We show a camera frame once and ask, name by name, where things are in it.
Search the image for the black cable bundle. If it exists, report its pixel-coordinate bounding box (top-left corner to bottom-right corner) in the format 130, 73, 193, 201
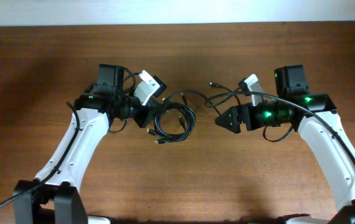
146, 91, 215, 146

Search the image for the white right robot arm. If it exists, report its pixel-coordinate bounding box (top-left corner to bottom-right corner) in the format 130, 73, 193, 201
215, 65, 355, 223

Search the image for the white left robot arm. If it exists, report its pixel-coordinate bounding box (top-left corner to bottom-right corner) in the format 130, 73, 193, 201
13, 64, 166, 223

